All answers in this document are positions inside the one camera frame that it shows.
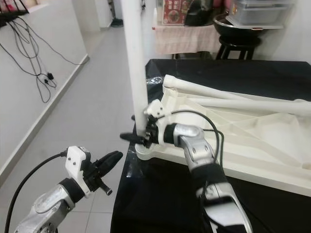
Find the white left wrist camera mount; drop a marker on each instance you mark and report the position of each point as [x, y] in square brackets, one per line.
[77, 166]

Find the white plastic table leg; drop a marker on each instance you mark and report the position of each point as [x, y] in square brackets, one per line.
[133, 63]
[204, 88]
[262, 107]

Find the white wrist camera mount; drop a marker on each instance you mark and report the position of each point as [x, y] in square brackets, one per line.
[77, 166]
[154, 109]

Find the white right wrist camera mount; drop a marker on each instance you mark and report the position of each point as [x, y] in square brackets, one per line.
[154, 109]

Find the black tablecloth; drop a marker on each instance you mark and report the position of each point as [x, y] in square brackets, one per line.
[155, 208]

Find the red printed box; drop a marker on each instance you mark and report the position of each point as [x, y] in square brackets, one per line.
[175, 12]

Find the black wok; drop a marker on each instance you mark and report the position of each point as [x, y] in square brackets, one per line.
[228, 29]

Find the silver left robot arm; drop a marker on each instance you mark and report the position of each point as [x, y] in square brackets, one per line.
[48, 204]

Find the beige table cover cloth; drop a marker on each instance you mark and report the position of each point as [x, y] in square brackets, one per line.
[184, 41]

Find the white plastic table top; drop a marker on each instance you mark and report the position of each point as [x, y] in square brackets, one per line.
[262, 145]

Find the black router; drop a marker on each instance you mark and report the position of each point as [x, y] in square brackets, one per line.
[12, 18]

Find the crumpled clear tape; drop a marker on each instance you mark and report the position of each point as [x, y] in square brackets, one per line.
[153, 81]

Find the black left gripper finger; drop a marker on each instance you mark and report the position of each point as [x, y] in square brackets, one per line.
[110, 166]
[108, 158]

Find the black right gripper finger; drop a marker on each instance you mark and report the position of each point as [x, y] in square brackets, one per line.
[133, 138]

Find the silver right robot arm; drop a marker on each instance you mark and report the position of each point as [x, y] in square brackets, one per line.
[194, 141]

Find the clear plastic storage box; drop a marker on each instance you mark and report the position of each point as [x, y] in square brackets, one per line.
[262, 13]

